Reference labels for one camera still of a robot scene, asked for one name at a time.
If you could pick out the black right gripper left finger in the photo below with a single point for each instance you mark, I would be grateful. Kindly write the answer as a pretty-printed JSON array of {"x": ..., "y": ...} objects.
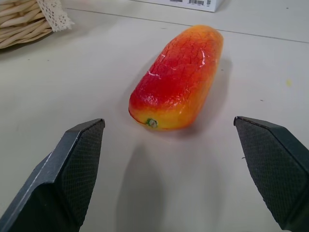
[{"x": 60, "y": 174}]

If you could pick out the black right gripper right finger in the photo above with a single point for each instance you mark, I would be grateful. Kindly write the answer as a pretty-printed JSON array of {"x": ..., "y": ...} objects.
[{"x": 277, "y": 169}]

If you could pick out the white box with barcode labels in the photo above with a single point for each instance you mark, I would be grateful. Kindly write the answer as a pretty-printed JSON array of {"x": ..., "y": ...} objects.
[{"x": 190, "y": 3}]

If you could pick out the wicker basket with lace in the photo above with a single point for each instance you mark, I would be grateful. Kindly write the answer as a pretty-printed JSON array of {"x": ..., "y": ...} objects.
[{"x": 19, "y": 21}]

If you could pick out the white lace ribbon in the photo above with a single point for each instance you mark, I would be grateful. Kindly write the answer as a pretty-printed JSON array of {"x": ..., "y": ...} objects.
[{"x": 56, "y": 15}]

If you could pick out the red orange plastic mango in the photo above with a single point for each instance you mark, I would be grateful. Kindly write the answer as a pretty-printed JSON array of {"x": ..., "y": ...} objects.
[{"x": 178, "y": 79}]

